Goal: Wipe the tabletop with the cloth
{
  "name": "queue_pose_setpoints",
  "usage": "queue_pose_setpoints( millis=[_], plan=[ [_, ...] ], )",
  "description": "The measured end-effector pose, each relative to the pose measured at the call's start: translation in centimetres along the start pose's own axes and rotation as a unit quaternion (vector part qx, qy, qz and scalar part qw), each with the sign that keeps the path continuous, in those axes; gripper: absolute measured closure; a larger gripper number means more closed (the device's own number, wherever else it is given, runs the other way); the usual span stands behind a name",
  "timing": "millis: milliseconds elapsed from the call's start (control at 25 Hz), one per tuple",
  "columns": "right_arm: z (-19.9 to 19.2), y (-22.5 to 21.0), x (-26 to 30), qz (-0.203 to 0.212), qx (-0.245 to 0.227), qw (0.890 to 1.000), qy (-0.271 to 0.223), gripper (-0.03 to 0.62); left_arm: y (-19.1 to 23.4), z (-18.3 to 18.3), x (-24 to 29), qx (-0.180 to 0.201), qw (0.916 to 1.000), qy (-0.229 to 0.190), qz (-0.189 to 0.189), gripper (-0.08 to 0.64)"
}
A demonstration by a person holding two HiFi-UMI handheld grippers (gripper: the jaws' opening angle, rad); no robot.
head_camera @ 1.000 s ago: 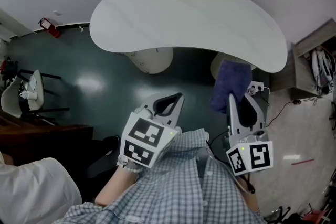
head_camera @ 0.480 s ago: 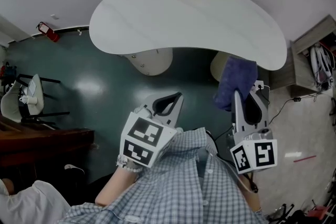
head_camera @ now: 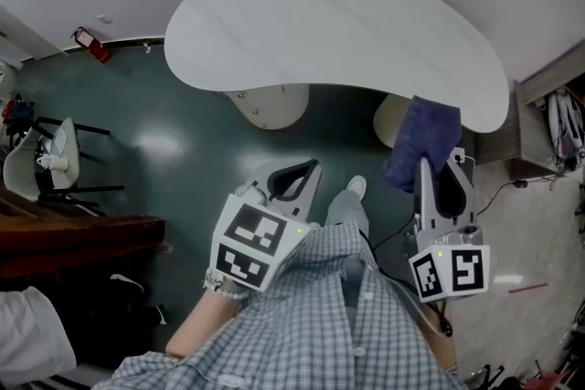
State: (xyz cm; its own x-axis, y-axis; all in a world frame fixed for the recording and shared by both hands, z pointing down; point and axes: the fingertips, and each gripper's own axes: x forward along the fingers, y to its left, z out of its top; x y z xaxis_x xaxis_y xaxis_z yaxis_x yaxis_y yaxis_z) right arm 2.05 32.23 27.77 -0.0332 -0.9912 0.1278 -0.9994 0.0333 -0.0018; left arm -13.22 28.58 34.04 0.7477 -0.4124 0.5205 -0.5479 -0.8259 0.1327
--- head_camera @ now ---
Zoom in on person's right forearm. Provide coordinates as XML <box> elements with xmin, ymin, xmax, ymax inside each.
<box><xmin>417</xmin><ymin>299</ymin><xmax>459</xmax><ymax>374</ymax></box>

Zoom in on white appliances with cables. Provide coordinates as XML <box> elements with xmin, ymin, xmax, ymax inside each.
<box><xmin>534</xmin><ymin>87</ymin><xmax>585</xmax><ymax>173</ymax></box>

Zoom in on person's grey trouser leg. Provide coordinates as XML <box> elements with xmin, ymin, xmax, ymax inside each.
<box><xmin>323</xmin><ymin>188</ymin><xmax>371</xmax><ymax>236</ymax></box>

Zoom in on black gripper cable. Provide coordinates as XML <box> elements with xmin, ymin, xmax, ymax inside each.
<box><xmin>356</xmin><ymin>228</ymin><xmax>454</xmax><ymax>338</ymax></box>

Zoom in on black floor cable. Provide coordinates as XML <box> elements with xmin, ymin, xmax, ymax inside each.
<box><xmin>476</xmin><ymin>171</ymin><xmax>569</xmax><ymax>216</ymax></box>

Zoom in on grey wooden cabinet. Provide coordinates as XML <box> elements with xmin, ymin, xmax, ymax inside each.
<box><xmin>473</xmin><ymin>38</ymin><xmax>585</xmax><ymax>180</ymax></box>

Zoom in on black and white shoes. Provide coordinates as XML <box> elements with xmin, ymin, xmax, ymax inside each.
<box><xmin>108</xmin><ymin>272</ymin><xmax>168</xmax><ymax>327</ymax></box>

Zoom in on white fabric bundle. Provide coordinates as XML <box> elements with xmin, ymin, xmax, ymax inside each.
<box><xmin>0</xmin><ymin>285</ymin><xmax>78</xmax><ymax>387</ymax></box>

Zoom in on white bead bracelet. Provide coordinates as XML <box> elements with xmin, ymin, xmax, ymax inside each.
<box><xmin>203</xmin><ymin>268</ymin><xmax>250</xmax><ymax>301</ymax></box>

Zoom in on person's left forearm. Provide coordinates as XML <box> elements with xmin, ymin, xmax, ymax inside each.
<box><xmin>165</xmin><ymin>287</ymin><xmax>250</xmax><ymax>360</ymax></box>

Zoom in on white curved tabletop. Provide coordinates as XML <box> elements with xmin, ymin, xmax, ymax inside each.
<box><xmin>163</xmin><ymin>0</ymin><xmax>511</xmax><ymax>135</ymax></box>

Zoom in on red stick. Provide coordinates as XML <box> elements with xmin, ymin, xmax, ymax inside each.
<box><xmin>507</xmin><ymin>282</ymin><xmax>549</xmax><ymax>295</ymax></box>

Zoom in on beige table base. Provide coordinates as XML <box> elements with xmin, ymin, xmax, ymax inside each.
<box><xmin>218</xmin><ymin>82</ymin><xmax>311</xmax><ymax>132</ymax></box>
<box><xmin>372</xmin><ymin>92</ymin><xmax>416</xmax><ymax>150</ymax></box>

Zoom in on person's white shoe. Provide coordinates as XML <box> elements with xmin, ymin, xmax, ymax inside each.
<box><xmin>345</xmin><ymin>174</ymin><xmax>368</xmax><ymax>200</ymax></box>

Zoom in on red fire extinguisher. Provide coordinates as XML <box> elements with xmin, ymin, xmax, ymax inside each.
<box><xmin>69</xmin><ymin>26</ymin><xmax>112</xmax><ymax>65</ymax></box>

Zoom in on dark brown wooden furniture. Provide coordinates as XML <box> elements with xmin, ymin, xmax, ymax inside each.
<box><xmin>0</xmin><ymin>183</ymin><xmax>167</xmax><ymax>280</ymax></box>

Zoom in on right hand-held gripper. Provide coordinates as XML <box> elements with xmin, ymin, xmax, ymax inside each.
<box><xmin>401</xmin><ymin>146</ymin><xmax>492</xmax><ymax>304</ymax></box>

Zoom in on white chair with black legs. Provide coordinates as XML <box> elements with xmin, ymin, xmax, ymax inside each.
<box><xmin>2</xmin><ymin>116</ymin><xmax>126</xmax><ymax>205</ymax></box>

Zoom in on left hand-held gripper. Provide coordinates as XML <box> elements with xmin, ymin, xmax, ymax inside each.
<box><xmin>209</xmin><ymin>157</ymin><xmax>324</xmax><ymax>293</ymax></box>

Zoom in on dark blue cloth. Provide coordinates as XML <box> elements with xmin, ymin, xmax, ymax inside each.
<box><xmin>382</xmin><ymin>94</ymin><xmax>463</xmax><ymax>194</ymax></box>

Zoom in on checked shirt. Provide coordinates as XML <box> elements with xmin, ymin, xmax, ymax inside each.
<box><xmin>90</xmin><ymin>220</ymin><xmax>468</xmax><ymax>390</ymax></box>

